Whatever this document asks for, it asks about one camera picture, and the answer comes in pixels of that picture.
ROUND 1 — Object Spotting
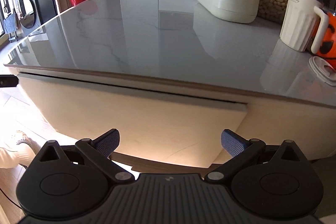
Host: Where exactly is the wooden drawer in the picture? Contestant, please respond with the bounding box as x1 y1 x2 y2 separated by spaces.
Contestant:
18 73 247 168

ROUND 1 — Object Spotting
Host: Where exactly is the washing machine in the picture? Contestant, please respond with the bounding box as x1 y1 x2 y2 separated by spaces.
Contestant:
14 0 41 36

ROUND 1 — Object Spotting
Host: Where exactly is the white plastic lid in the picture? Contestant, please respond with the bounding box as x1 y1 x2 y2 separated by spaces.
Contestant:
309 56 336 86

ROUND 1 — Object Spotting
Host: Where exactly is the orange black kettle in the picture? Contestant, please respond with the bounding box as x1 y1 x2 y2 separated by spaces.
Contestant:
314 7 336 63

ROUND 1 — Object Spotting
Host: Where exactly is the white ribbed mug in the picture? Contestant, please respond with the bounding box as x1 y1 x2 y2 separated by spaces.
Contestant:
280 0 323 52

